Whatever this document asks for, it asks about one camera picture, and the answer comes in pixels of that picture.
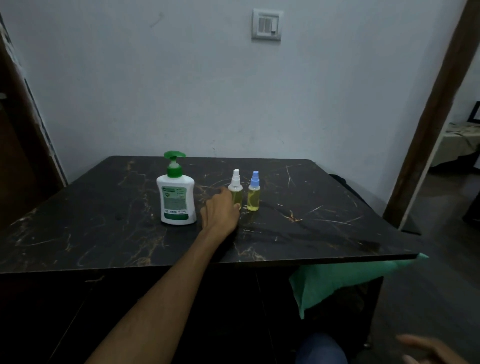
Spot person's left hand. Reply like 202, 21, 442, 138
199, 186, 242, 238

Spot person's right hand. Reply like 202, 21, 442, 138
395, 334, 470, 364

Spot white green hand sanitizer bottle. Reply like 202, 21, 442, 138
156, 150, 198, 226

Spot person's left forearm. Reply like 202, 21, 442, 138
85, 224, 232, 364

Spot person's blue trousers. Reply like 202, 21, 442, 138
296, 332, 350, 364

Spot green cloth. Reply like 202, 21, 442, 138
288, 253, 430, 320

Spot brown wooden door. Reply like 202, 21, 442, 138
0, 14, 68, 233

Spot bed with pale cover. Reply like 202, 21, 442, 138
429, 120, 480, 170

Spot white wall switch plate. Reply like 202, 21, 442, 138
251, 8, 284, 42

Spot brown wooden frame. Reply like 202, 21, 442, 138
382, 0, 480, 230

